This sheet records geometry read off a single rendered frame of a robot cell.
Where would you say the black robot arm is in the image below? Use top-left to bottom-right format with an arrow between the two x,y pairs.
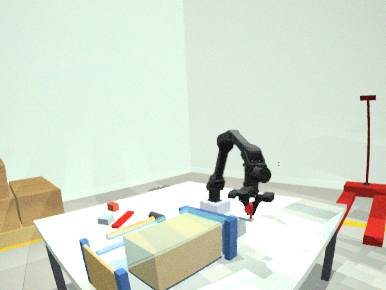
206,129 -> 271,203

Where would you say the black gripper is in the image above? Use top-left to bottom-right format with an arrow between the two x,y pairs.
228,179 -> 275,216

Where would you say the clear-panelled rack with blue frame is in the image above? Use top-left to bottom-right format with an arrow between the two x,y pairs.
79,206 -> 235,290

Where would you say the mallet with wooden handle and black head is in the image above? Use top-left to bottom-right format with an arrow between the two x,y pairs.
110,211 -> 164,234

